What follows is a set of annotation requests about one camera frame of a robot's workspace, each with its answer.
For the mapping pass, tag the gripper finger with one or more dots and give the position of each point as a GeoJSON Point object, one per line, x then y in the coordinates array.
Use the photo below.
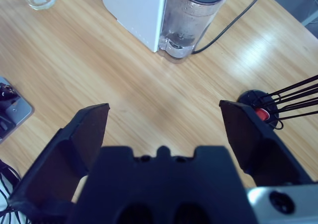
{"type": "Point", "coordinates": [57, 164]}
{"type": "Point", "coordinates": [258, 147]}

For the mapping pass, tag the red coffee capsule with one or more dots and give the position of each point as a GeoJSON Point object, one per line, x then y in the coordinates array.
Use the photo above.
{"type": "Point", "coordinates": [262, 114]}

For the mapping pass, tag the white coffee machine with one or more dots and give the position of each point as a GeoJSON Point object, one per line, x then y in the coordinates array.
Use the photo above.
{"type": "Point", "coordinates": [134, 10]}

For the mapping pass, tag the black capsule holder with rods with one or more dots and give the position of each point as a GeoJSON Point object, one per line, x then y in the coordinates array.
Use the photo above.
{"type": "Point", "coordinates": [248, 97]}

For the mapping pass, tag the clear water tank black lid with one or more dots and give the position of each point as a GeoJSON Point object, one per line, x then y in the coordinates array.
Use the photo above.
{"type": "Point", "coordinates": [191, 15]}

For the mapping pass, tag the white mount plate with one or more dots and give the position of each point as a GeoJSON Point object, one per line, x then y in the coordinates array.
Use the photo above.
{"type": "Point", "coordinates": [21, 109]}

